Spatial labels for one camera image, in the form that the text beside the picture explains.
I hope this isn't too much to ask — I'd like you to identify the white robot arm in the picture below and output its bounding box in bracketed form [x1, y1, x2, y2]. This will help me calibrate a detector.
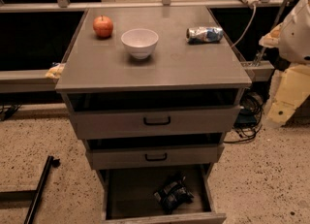
[259, 0, 310, 126]

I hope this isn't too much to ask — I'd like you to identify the white bowl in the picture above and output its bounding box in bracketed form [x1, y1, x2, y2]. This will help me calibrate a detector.
[121, 28, 159, 59]

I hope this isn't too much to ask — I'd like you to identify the bottom grey drawer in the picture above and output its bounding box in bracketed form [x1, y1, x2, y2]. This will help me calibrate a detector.
[102, 165, 226, 224]

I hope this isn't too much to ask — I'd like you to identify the crushed silver blue can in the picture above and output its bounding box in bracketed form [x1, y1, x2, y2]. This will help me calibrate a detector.
[186, 26, 224, 45]

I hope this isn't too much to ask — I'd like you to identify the blue chip bag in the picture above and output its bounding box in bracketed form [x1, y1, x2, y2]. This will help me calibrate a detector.
[153, 176, 194, 214]

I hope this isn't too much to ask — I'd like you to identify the top grey drawer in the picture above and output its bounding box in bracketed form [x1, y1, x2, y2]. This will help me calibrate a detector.
[64, 88, 243, 140]

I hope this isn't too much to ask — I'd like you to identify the white power cable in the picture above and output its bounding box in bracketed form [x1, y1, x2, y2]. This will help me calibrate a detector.
[231, 4, 258, 48]

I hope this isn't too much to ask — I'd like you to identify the black cable bundle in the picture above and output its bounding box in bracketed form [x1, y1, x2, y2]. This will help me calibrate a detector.
[223, 91, 265, 144]

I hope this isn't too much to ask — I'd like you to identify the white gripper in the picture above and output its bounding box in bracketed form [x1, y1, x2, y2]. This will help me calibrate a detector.
[266, 64, 310, 125]

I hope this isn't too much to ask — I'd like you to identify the grey drawer cabinet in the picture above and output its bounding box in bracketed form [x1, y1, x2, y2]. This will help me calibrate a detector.
[54, 5, 253, 224]

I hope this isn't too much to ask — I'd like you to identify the grey metal ledge rail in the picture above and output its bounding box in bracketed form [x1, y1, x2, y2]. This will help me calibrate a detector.
[0, 70, 58, 93]

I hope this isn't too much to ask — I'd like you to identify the middle grey drawer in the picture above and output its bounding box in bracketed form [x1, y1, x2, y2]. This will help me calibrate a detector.
[85, 133, 224, 170]

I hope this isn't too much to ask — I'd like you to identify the black metal bar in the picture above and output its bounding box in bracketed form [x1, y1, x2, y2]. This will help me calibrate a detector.
[23, 156, 60, 224]

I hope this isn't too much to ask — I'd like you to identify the red apple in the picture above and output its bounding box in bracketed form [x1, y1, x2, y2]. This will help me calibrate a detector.
[93, 16, 113, 38]

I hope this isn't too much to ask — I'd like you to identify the yellow sponge on ledge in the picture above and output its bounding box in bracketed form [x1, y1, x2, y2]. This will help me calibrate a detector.
[46, 63, 65, 80]

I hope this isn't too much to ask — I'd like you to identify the grey drawer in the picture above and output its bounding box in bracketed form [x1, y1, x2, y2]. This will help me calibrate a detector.
[85, 133, 224, 170]
[102, 165, 226, 224]
[64, 88, 243, 140]

